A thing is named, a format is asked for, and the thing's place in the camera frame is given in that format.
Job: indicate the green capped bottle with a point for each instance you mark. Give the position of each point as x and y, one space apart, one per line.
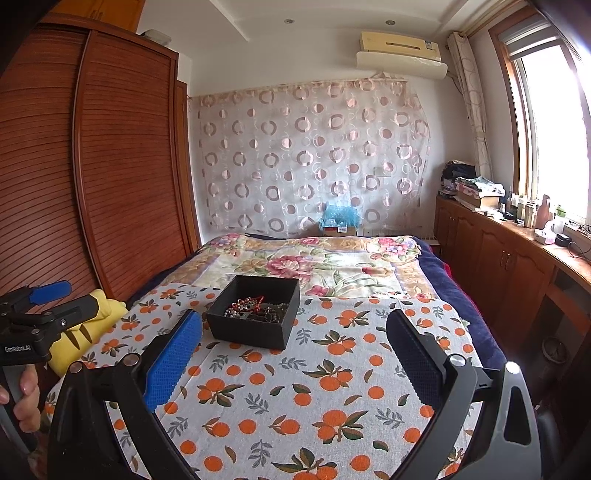
558 219

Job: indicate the pile of dark clothes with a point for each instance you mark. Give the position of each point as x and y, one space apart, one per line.
457 173

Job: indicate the black jewelry box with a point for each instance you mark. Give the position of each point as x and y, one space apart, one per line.
249 330

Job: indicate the beige window curtain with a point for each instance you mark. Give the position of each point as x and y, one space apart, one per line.
471 101

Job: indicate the yellow plush toy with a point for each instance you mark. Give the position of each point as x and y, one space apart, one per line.
99 323

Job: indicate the person's left hand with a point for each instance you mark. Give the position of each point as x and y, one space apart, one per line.
28 401

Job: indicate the small cardboard box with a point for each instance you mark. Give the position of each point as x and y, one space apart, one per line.
339 230

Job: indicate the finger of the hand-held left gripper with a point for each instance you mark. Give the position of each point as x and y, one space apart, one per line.
74 311
51 290

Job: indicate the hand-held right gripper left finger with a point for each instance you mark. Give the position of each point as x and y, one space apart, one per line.
178 355

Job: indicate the stack of books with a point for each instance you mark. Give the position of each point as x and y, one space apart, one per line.
480 191

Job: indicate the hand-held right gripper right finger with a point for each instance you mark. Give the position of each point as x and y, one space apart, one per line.
418 364

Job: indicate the white tissue box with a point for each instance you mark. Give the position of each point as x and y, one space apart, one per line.
545 236

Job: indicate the wall air conditioner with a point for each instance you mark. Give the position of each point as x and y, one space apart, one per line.
401 55

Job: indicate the wooden slatted wardrobe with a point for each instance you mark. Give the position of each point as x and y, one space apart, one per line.
115 161

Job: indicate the navy blue blanket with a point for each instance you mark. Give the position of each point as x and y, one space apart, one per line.
466 304

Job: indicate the small black device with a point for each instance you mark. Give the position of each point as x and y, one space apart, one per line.
563 240

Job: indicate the blue plastic bag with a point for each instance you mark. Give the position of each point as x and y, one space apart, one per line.
341 214

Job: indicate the pink bottle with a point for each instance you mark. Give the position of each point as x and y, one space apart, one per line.
543 212

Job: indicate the wooden cabinet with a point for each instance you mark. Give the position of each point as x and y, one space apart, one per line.
498 258

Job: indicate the floral blanket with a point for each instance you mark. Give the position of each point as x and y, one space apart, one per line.
286 258

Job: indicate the wooden framed window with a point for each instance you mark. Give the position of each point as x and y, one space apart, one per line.
554 115

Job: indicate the circle pattern wall curtain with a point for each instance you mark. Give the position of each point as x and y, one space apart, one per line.
300 152

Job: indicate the orange fruit print sheet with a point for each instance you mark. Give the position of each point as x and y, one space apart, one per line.
300 383

